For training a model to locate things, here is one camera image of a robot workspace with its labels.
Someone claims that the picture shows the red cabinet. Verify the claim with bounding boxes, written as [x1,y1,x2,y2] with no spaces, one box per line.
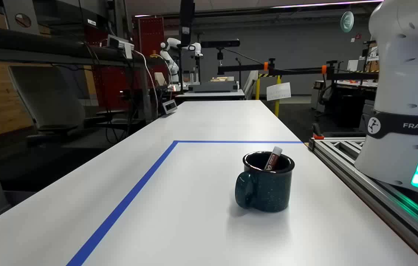
[134,13,168,62]

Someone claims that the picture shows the aluminium rail frame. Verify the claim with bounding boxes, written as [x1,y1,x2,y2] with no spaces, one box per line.
[308,136,418,266]

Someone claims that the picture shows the yellow post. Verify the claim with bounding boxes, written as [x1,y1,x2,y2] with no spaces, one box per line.
[255,74,264,102]
[274,74,284,118]

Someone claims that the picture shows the white paper sign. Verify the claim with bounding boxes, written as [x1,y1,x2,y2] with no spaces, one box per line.
[265,81,293,104]

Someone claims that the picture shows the dark green speckled mug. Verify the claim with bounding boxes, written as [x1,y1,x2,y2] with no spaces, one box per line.
[234,151,298,214]

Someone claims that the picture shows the orange and white marker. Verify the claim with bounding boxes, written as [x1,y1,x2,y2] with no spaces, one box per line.
[264,145,284,173]

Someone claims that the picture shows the grey chair back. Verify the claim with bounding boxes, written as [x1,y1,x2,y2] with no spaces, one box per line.
[10,65,88,133]

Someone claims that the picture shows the white power box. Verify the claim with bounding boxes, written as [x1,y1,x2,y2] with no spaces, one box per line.
[106,33,137,61]

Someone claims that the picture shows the blue tape line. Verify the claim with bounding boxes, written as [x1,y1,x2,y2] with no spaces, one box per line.
[66,139,305,266]

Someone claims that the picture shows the small grey display device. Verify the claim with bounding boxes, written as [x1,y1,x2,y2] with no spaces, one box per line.
[160,99,181,117]

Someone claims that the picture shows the long black bar orange clamps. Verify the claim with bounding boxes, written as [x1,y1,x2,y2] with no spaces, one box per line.
[216,58,380,81]

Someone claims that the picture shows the round teal wall clock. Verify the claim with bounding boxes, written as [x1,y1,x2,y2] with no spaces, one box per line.
[339,9,357,36]

